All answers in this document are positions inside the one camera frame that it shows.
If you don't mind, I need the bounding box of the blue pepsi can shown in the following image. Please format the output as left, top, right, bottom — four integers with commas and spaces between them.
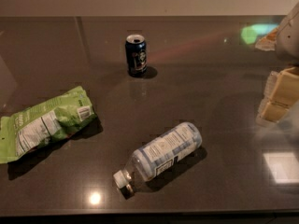
125, 34, 147, 77

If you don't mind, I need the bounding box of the clear blue-labelled plastic bottle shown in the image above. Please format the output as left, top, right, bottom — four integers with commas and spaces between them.
113, 122, 202, 189

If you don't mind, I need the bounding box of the green chip bag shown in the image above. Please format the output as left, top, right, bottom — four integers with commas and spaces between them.
0, 86, 97, 164

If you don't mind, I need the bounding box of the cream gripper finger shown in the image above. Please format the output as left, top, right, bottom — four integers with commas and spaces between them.
256, 98, 289, 126

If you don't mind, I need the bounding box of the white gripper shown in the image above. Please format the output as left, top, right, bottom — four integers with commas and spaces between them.
264, 2, 299, 106

